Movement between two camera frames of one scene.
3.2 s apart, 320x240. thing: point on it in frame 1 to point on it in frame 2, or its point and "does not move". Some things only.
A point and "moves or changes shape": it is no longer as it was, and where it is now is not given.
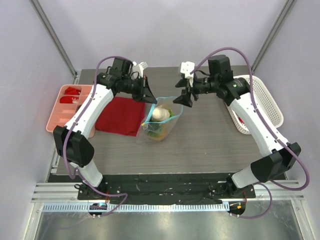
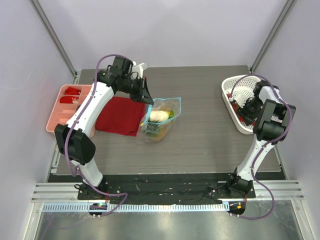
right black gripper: x=187 y=88 to x=244 y=111
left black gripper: x=144 y=93 does not move
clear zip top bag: x=161 y=120 does not move
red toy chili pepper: x=241 y=120 does not move
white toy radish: x=160 y=114 moves or changes shape
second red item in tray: x=68 y=99 does not move
